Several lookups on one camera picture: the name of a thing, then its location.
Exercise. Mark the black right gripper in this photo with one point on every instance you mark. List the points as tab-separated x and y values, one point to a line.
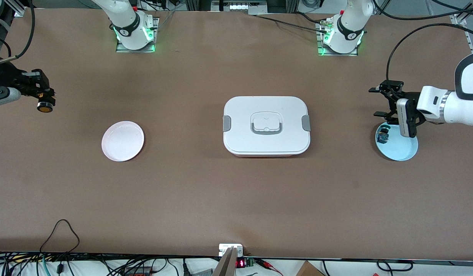
15	80

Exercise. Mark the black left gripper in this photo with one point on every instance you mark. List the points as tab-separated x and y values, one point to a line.
392	100

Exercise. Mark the orange push-button switch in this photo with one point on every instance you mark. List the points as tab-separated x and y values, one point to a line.
45	107

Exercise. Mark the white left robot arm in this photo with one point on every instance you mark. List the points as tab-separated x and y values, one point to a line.
349	30

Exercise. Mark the light blue round plate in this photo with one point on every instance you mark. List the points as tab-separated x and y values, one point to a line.
397	151

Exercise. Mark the grey box latch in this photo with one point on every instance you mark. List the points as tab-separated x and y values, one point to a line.
306	123

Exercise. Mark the pink round plate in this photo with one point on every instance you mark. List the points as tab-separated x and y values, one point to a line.
122	141

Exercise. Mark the white lidded lunch box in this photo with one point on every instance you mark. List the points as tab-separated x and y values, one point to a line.
267	147

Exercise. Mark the brown cardboard box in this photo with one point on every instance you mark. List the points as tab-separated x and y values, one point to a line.
308	270

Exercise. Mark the red LED display module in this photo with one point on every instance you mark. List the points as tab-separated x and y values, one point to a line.
242	263

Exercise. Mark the small white device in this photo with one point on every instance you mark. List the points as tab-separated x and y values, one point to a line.
225	247

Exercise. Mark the aluminium profile bar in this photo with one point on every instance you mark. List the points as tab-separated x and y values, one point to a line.
226	264

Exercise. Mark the green push-button switch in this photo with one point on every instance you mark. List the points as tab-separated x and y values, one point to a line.
383	135

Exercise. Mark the aluminium frame corner bracket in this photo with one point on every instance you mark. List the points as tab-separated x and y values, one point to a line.
18	10

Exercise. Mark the aluminium frame rail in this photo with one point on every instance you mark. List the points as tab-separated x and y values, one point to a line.
459	19

